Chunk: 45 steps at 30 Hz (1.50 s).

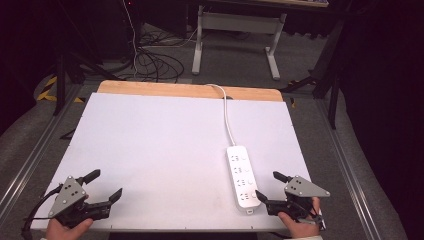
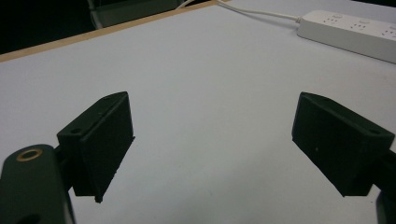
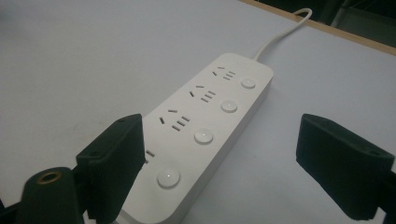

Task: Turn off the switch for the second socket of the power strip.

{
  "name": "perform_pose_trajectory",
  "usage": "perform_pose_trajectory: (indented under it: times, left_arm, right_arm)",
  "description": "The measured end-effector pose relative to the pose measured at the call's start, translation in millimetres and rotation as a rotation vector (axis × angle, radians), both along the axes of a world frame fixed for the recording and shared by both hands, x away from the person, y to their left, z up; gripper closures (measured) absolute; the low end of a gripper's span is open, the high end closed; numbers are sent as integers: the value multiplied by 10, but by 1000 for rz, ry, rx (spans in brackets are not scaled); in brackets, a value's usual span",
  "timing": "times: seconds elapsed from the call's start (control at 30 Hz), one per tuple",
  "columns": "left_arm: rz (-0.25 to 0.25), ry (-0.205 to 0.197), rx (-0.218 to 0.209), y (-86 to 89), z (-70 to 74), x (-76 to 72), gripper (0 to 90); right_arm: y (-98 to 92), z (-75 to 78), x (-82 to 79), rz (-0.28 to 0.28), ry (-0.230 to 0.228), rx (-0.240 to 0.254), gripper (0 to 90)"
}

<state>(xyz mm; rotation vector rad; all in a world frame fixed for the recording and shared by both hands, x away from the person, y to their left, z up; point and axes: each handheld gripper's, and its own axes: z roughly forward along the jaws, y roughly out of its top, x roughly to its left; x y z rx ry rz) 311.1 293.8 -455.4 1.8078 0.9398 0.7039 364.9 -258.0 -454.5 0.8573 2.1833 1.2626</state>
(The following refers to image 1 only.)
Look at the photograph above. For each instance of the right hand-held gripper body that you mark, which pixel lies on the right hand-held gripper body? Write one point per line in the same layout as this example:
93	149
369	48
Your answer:
301	189

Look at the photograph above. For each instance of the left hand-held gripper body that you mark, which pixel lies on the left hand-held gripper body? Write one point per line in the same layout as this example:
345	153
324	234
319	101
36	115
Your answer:
68	196

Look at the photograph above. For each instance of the person's left hand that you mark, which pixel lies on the person's left hand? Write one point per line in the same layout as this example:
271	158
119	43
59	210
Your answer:
60	231

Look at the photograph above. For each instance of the person's right hand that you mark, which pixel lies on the person's right hand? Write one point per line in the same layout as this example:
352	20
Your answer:
300	230

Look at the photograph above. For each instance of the white power strip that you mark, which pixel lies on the white power strip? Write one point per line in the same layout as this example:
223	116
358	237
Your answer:
243	186

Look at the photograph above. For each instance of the white board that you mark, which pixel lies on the white board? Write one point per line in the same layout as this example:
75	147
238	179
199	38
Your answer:
150	160

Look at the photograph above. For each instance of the yellow black floor tape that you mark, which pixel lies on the yellow black floor tape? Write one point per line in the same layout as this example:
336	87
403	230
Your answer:
46	95

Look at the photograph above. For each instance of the black metal stand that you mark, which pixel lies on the black metal stand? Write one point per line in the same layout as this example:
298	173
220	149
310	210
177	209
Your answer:
333	100

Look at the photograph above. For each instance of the black tripod stand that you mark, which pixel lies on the black tripod stand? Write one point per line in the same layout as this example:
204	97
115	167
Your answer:
60	86

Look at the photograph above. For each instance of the metal floor rail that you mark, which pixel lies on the metal floor rail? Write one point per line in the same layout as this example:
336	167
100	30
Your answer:
346	186
30	160

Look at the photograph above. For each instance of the white metal frame desk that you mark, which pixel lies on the white metal frame desk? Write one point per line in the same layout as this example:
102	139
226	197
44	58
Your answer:
238	21

